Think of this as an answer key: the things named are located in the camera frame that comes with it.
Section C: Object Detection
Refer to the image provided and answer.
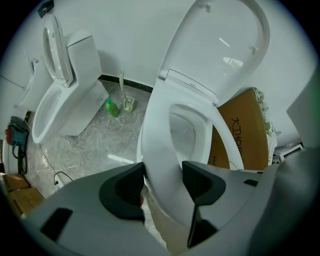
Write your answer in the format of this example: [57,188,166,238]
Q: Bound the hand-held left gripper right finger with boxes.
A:
[172,148,318,256]

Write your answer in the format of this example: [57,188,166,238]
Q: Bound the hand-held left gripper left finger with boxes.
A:
[21,161,168,256]

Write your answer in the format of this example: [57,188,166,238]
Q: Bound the white toilet seat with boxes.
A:
[141,83,245,229]

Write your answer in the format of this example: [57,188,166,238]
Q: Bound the white toilet bowl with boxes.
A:
[136,104,214,166]

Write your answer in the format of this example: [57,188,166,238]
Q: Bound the white one-piece toilet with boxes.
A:
[31,29,111,145]

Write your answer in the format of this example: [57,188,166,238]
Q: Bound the pale toilet brush with holder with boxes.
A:
[118,69,137,114]

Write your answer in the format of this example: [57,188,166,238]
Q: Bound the small white toilet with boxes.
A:
[19,56,54,112]

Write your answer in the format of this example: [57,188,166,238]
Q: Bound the white toilet lid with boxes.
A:
[156,0,271,107]

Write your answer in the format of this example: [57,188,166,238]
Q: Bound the white raised seat and lid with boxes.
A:
[41,13,75,88]

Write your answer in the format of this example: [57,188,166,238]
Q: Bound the small brown cardboard box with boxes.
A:
[6,187,46,219]
[1,173,32,193]

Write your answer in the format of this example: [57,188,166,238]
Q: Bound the large brown cardboard box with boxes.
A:
[207,87,276,173]

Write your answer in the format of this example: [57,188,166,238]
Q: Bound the white foam packaging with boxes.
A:
[252,86,279,166]

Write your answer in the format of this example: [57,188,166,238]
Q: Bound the red and blue power tool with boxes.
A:
[5,115,30,152]

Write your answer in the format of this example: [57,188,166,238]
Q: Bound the green detergent bottle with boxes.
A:
[105,97,121,119]

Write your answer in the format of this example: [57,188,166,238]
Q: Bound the black cable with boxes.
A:
[53,171,74,188]

